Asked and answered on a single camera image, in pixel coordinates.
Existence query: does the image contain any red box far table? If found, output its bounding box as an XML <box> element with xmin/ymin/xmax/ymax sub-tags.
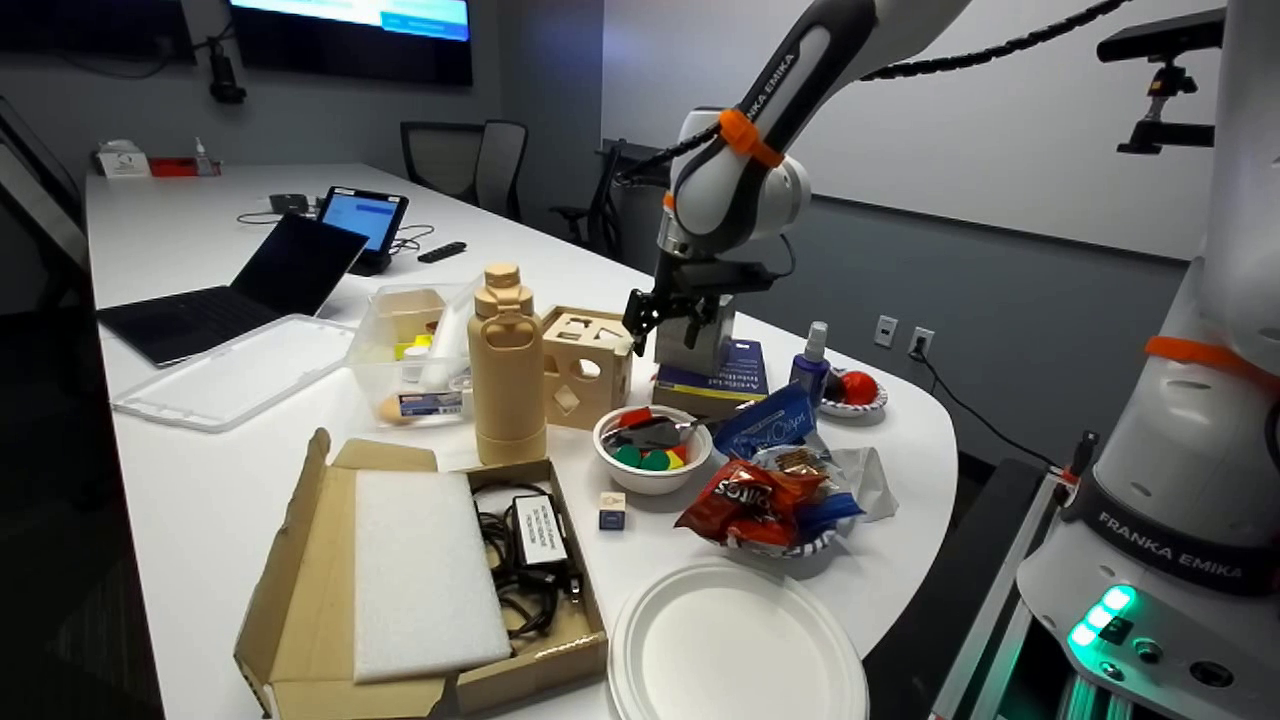
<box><xmin>96</xmin><ymin>140</ymin><xmax>220</xmax><ymax>178</ymax></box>

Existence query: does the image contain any tablet on stand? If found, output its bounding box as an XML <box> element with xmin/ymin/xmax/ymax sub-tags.
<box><xmin>320</xmin><ymin>183</ymin><xmax>406</xmax><ymax>275</ymax></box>

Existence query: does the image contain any red snack bag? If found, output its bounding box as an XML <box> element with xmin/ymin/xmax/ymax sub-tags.
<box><xmin>681</xmin><ymin>461</ymin><xmax>825</xmax><ymax>549</ymax></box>

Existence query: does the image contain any grey office chair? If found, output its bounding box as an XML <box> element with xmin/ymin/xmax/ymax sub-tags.
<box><xmin>399</xmin><ymin>118</ymin><xmax>529</xmax><ymax>221</ymax></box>

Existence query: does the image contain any clear plastic container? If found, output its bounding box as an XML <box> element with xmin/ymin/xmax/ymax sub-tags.
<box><xmin>346</xmin><ymin>289</ymin><xmax>470</xmax><ymax>427</ymax></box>

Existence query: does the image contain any wooden shape sorter box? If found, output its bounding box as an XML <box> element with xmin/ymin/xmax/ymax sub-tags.
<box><xmin>542</xmin><ymin>307</ymin><xmax>630</xmax><ymax>427</ymax></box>

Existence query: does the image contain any blue textbook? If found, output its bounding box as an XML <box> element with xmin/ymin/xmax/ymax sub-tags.
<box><xmin>651</xmin><ymin>341</ymin><xmax>766</xmax><ymax>423</ymax></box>

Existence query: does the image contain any open cardboard box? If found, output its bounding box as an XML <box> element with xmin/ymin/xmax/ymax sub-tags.
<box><xmin>237</xmin><ymin>430</ymin><xmax>606</xmax><ymax>720</ymax></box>

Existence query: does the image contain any white bowl with blocks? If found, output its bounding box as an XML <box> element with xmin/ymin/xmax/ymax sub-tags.
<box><xmin>592</xmin><ymin>405</ymin><xmax>713</xmax><ymax>494</ymax></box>

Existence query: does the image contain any small wooden cube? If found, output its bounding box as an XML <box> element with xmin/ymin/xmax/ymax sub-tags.
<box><xmin>596</xmin><ymin>491</ymin><xmax>626</xmax><ymax>533</ymax></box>

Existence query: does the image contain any black remote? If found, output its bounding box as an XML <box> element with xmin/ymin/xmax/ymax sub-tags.
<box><xmin>415</xmin><ymin>240</ymin><xmax>469</xmax><ymax>265</ymax></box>

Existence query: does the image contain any black laptop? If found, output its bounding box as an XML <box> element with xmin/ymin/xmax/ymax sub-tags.
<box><xmin>99</xmin><ymin>214</ymin><xmax>364</xmax><ymax>363</ymax></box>

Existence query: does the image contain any blue snack bag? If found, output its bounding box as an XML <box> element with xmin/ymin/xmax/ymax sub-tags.
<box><xmin>717</xmin><ymin>389</ymin><xmax>852</xmax><ymax>561</ymax></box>

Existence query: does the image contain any side camera on stand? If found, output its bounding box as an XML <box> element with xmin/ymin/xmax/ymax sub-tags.
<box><xmin>1096</xmin><ymin>6</ymin><xmax>1225</xmax><ymax>156</ymax></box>

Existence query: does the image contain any white foam sheet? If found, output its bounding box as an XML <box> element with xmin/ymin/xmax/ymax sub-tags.
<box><xmin>352</xmin><ymin>471</ymin><xmax>510</xmax><ymax>678</ymax></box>

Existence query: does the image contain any blue spray bottle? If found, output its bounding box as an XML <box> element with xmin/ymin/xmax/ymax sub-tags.
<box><xmin>788</xmin><ymin>319</ymin><xmax>826</xmax><ymax>400</ymax></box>

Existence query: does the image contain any white paper plate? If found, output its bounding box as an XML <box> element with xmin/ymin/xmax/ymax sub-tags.
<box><xmin>606</xmin><ymin>562</ymin><xmax>871</xmax><ymax>720</ymax></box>

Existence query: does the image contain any wall monitor screen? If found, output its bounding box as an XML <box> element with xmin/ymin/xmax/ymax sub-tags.
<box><xmin>224</xmin><ymin>0</ymin><xmax>470</xmax><ymax>86</ymax></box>

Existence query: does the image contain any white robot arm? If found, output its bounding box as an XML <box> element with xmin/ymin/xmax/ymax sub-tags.
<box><xmin>624</xmin><ymin>0</ymin><xmax>1280</xmax><ymax>720</ymax></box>

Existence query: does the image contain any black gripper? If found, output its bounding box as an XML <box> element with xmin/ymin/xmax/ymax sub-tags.
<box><xmin>624</xmin><ymin>257</ymin><xmax>774</xmax><ymax>350</ymax></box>

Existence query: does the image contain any clear plastic bag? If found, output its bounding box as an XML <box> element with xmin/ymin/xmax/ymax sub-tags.
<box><xmin>826</xmin><ymin>449</ymin><xmax>897</xmax><ymax>520</ymax></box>

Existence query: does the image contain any tan water bottle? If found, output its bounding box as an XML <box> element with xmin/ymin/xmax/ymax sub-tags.
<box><xmin>469</xmin><ymin>265</ymin><xmax>542</xmax><ymax>465</ymax></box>

